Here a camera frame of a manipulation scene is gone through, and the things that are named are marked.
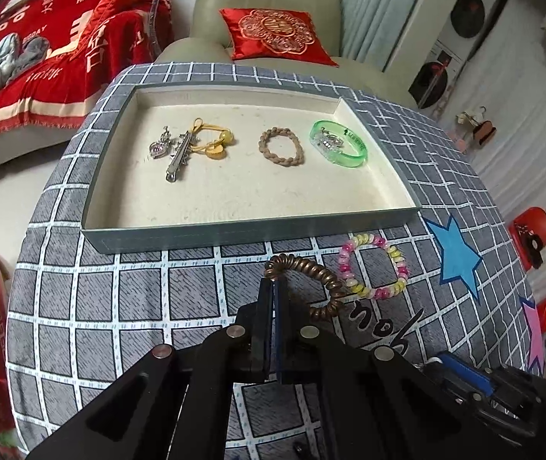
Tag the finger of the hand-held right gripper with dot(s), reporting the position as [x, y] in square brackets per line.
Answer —
[464, 373]

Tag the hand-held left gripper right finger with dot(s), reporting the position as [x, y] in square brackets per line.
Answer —
[283, 330]

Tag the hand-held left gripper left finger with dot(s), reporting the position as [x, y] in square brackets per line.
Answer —
[266, 316]

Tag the grey tray with cream lining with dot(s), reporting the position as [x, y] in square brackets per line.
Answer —
[254, 191]

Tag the silver hair clip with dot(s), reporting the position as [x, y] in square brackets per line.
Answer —
[177, 165]

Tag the green translucent bangle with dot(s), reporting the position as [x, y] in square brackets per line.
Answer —
[354, 158]

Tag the silver charm pendant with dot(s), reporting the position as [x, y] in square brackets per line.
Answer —
[328, 141]

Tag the silver heart pendant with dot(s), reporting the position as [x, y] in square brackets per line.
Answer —
[158, 149]

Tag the red toy telephone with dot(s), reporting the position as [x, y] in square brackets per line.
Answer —
[534, 235]

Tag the dark round door decoration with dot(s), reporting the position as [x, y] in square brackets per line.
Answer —
[469, 14]
[431, 84]

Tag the red embroidered cushion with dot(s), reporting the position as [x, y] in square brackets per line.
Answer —
[273, 28]

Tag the grey-green armchair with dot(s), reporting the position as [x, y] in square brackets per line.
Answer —
[206, 24]

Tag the red covered sofa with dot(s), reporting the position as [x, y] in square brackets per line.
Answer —
[110, 48]

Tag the pale green curtain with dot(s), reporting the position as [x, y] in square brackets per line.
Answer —
[373, 9]

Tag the gooseneck phone holder stand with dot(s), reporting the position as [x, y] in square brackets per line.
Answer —
[156, 9]

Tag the red satin pillow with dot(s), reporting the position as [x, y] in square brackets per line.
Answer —
[105, 7]

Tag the grey garment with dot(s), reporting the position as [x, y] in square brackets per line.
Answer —
[33, 52]

